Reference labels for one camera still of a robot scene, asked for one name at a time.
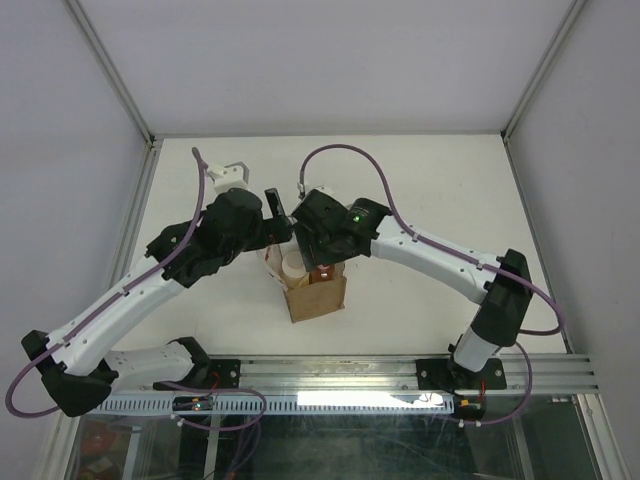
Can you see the white cable duct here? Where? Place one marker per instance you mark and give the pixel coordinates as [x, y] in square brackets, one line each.
[299, 403]

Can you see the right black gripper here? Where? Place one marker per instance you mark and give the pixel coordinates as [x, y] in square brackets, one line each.
[312, 255]

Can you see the aluminium frame post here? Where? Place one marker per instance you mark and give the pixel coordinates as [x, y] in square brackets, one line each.
[90, 35]
[545, 65]

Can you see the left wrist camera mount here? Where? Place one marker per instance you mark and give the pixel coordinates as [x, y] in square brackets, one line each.
[225, 178]

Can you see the cream tube beige cap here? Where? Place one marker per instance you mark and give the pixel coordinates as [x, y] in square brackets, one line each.
[294, 272]

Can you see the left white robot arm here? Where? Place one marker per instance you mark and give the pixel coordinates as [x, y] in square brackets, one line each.
[78, 363]

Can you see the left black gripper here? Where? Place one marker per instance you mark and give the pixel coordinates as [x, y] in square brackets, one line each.
[272, 231]

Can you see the right aluminium frame post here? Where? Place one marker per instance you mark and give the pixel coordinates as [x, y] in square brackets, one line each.
[545, 65]

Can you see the left aluminium frame post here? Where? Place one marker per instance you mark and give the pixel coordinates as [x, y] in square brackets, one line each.
[90, 35]

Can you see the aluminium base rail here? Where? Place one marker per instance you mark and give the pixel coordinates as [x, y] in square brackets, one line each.
[509, 374]

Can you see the orange bottle pink cap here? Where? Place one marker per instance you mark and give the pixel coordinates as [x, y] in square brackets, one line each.
[322, 274]

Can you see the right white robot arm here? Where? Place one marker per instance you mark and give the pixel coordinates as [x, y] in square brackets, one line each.
[485, 281]

